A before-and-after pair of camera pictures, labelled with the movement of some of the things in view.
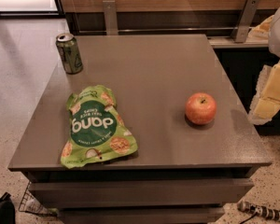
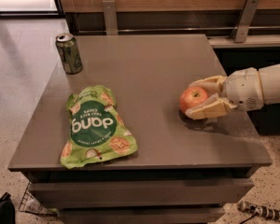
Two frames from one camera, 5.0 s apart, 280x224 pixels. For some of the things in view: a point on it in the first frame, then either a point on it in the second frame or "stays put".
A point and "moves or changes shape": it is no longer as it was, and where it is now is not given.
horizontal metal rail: x=146 y=30 stays put
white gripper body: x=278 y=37 to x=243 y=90
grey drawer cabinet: x=184 y=172 stays put
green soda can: x=69 y=53 stays put
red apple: x=201 y=108 moves or changes shape
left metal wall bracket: x=110 y=17 stays put
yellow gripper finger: x=261 y=30 to x=213 y=86
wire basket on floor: x=31 y=204 stays put
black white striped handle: x=262 y=210 stays put
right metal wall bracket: x=245 y=20 stays put
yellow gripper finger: x=273 y=92 to x=215 y=107
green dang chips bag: x=97 y=132 stays put
